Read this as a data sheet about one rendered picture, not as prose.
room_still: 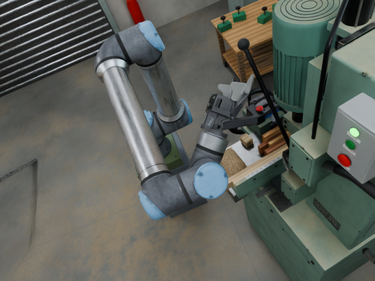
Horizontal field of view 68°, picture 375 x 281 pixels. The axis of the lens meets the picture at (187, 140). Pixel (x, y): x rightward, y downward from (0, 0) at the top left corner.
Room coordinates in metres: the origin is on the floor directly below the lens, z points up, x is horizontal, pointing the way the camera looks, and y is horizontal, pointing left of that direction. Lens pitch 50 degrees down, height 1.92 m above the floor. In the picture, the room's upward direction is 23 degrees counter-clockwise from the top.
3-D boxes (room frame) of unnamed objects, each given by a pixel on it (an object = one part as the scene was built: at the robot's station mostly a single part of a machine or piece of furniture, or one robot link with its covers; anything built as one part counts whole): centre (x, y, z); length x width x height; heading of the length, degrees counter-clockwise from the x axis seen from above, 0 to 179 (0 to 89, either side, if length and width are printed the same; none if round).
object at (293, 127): (0.56, -0.41, 1.03); 0.14 x 0.07 x 0.09; 9
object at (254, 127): (0.77, -0.36, 0.91); 0.15 x 0.14 x 0.09; 99
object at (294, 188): (0.38, -0.28, 1.02); 0.09 x 0.07 x 0.12; 99
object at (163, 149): (1.10, 0.19, 0.67); 0.19 x 0.19 x 0.10
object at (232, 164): (0.63, -0.13, 0.92); 0.14 x 0.09 x 0.04; 9
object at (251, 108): (0.77, -0.35, 0.99); 0.13 x 0.11 x 0.06; 99
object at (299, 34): (0.58, -0.41, 1.35); 0.18 x 0.18 x 0.31
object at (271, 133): (0.65, -0.37, 0.94); 0.16 x 0.02 x 0.08; 99
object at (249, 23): (2.06, -0.95, 0.32); 0.66 x 0.57 x 0.64; 89
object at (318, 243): (0.46, -0.43, 0.76); 0.57 x 0.45 x 0.09; 9
